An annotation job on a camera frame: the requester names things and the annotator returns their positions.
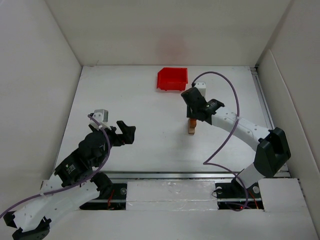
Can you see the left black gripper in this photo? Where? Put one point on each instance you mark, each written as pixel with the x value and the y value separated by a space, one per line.
pixel 119 135

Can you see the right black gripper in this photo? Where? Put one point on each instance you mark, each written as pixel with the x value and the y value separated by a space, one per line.
pixel 191 113

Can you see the tan short wood block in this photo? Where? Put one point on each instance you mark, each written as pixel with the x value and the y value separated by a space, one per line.
pixel 191 130

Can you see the red plastic bin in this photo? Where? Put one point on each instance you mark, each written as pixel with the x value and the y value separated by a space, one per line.
pixel 172 79

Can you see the reddish brown house block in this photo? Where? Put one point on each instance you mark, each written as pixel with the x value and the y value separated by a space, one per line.
pixel 192 123

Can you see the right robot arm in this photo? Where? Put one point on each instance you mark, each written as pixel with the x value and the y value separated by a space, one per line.
pixel 270 145

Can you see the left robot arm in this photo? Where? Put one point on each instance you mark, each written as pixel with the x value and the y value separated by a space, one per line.
pixel 76 180

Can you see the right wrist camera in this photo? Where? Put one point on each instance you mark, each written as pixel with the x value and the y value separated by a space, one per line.
pixel 199 88

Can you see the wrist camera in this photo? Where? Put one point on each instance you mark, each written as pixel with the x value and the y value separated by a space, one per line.
pixel 99 118
pixel 199 88

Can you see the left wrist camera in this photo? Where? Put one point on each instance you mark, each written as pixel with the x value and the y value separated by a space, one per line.
pixel 99 118

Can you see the aluminium front rail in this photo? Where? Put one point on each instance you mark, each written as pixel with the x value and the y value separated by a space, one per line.
pixel 168 175

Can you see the aluminium rail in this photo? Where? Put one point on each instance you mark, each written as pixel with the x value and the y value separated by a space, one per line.
pixel 284 171
pixel 168 175

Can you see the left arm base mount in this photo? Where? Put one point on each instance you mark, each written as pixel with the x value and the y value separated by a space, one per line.
pixel 115 201

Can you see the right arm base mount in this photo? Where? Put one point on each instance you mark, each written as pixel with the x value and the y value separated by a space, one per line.
pixel 229 199

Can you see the aluminium right rail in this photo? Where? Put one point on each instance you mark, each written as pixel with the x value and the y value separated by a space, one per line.
pixel 284 171

